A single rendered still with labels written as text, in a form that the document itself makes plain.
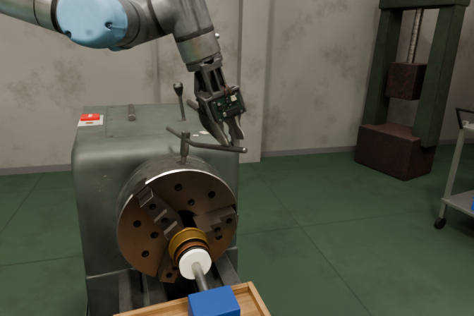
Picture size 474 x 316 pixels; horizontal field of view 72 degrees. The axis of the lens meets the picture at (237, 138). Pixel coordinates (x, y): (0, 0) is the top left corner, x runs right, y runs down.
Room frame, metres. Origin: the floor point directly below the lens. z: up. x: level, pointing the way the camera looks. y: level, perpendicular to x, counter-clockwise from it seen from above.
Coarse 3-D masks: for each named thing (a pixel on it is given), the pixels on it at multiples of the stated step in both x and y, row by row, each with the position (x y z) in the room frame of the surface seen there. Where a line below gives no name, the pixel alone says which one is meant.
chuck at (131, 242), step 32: (160, 160) 0.79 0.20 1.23; (192, 160) 0.80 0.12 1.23; (128, 192) 0.71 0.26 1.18; (160, 192) 0.71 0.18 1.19; (192, 192) 0.73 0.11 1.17; (224, 192) 0.76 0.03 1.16; (128, 224) 0.68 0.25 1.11; (192, 224) 0.78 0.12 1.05; (128, 256) 0.68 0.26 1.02; (160, 256) 0.70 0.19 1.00
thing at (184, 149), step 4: (184, 132) 0.76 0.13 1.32; (188, 132) 0.77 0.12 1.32; (184, 136) 0.76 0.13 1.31; (188, 136) 0.77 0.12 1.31; (184, 140) 0.76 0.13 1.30; (184, 144) 0.76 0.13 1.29; (188, 144) 0.77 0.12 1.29; (180, 148) 0.77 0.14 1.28; (184, 148) 0.76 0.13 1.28; (188, 148) 0.77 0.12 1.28; (180, 152) 0.77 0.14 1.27; (184, 152) 0.76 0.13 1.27; (184, 156) 0.76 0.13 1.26; (184, 160) 0.77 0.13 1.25
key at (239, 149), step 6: (168, 126) 0.85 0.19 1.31; (174, 132) 0.81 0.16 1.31; (180, 138) 0.79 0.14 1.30; (186, 138) 0.76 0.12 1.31; (192, 144) 0.73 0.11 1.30; (198, 144) 0.71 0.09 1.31; (204, 144) 0.70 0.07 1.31; (210, 144) 0.68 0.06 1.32; (222, 150) 0.64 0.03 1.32; (228, 150) 0.62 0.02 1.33; (234, 150) 0.61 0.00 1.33; (240, 150) 0.59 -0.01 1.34; (246, 150) 0.59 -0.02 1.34
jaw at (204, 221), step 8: (224, 208) 0.76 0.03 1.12; (232, 208) 0.75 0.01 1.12; (200, 216) 0.73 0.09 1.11; (208, 216) 0.73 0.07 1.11; (216, 216) 0.73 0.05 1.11; (224, 216) 0.72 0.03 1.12; (232, 216) 0.73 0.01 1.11; (200, 224) 0.70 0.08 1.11; (208, 224) 0.69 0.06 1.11; (216, 224) 0.69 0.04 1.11; (224, 224) 0.72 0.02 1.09; (232, 224) 0.73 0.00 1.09; (208, 232) 0.67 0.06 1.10; (216, 232) 0.70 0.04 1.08; (208, 240) 0.67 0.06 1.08
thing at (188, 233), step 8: (184, 232) 0.64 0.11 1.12; (192, 232) 0.64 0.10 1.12; (200, 232) 0.65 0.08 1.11; (176, 240) 0.62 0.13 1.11; (184, 240) 0.61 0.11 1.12; (192, 240) 0.62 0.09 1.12; (200, 240) 0.62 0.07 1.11; (176, 248) 0.60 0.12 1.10; (184, 248) 0.59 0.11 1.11; (192, 248) 0.59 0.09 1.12; (200, 248) 0.59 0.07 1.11; (208, 248) 0.63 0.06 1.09; (176, 256) 0.59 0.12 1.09; (176, 264) 0.58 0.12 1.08
